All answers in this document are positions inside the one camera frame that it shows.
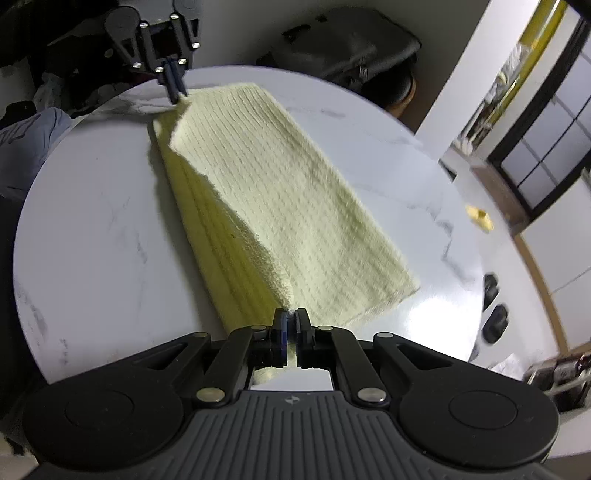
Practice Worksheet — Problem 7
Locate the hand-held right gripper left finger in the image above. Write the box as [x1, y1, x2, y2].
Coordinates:
[134, 308, 289, 407]

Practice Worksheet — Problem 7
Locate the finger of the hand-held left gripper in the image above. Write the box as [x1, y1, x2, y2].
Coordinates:
[170, 13, 202, 97]
[110, 21, 179, 104]

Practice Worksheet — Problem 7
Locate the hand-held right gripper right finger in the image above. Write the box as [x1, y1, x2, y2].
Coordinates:
[295, 308, 455, 408]

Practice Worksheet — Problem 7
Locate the yellow towel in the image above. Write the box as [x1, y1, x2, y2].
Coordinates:
[148, 82, 422, 384]

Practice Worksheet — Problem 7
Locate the person's light blue clothing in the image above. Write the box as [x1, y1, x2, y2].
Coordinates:
[0, 107, 74, 204]

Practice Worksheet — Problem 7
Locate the grey bag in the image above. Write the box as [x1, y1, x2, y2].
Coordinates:
[256, 6, 422, 90]

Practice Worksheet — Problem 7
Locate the black slipper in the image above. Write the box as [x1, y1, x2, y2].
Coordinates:
[481, 273, 500, 311]
[482, 303, 509, 344]

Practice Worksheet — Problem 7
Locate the small yellow object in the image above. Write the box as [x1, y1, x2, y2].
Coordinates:
[465, 205, 495, 232]

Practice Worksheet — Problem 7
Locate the brown wooden chair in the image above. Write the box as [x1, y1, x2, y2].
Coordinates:
[365, 69, 416, 114]

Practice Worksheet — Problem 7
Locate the white trolley rack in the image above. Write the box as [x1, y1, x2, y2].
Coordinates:
[526, 353, 591, 411]

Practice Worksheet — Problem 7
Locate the white kitchen base cabinet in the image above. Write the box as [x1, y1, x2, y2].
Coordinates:
[517, 185, 591, 296]

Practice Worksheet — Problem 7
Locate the black framed glass door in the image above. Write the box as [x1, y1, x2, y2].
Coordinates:
[487, 14, 591, 217]

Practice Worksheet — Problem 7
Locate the yellow pipe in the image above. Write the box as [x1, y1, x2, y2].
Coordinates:
[501, 0, 566, 112]

